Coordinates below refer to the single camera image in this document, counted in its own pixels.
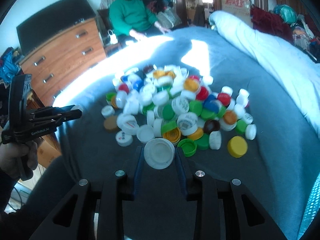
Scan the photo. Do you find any black flat television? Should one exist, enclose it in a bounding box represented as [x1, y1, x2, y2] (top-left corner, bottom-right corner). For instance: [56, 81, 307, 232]
[16, 0, 95, 56]

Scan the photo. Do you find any dark brown bottle cap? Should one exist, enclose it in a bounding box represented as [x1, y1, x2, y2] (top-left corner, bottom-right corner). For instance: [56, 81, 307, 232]
[203, 119, 220, 134]

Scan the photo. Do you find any white small bag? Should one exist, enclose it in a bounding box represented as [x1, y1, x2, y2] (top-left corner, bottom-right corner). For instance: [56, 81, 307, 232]
[107, 29, 118, 44]

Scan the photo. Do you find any wooden chest of drawers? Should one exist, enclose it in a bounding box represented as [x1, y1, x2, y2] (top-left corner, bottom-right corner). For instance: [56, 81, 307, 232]
[20, 18, 106, 106]

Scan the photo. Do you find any light blue perforated basket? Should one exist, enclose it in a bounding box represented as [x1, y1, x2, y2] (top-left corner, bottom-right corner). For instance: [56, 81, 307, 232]
[297, 175, 320, 239]

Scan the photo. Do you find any grey blue bed blanket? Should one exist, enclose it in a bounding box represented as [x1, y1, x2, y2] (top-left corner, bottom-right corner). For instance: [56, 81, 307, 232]
[25, 27, 319, 239]

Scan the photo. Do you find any teal bag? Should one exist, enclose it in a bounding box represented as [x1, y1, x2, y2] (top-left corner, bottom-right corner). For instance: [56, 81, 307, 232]
[273, 4, 297, 24]

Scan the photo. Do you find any green bottle cap front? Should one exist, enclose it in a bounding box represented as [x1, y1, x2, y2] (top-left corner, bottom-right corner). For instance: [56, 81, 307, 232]
[177, 139, 197, 157]

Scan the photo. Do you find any yellow bottle cap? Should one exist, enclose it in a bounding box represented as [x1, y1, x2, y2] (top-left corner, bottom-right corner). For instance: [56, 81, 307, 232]
[227, 136, 248, 158]

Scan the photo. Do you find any dark red blanket pile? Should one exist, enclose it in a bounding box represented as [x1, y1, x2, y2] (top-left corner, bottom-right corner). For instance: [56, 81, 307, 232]
[251, 5, 293, 44]

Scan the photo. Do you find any light blue folded duvet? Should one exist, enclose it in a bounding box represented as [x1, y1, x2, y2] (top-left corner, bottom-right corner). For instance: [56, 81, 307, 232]
[209, 10, 319, 134]

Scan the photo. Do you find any orange bottle cap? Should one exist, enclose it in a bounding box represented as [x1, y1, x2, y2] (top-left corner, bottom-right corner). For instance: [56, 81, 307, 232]
[223, 110, 238, 126]

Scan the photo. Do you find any operator left hand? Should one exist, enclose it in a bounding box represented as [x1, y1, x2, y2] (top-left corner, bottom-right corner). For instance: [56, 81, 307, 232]
[1, 138, 43, 179]

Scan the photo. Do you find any white cap far right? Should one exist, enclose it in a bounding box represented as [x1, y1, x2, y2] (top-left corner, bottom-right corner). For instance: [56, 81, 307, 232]
[239, 88, 249, 99]

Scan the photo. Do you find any woman in green sweater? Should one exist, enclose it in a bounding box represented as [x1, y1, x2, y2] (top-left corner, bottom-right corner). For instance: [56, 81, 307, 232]
[109, 0, 171, 47]

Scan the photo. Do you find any large white bottle cap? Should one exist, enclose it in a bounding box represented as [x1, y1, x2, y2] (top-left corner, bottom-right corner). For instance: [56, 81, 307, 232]
[144, 138, 175, 170]

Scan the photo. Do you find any red bottle cap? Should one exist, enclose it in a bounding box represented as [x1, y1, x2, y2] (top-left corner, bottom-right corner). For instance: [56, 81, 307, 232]
[217, 93, 231, 107]

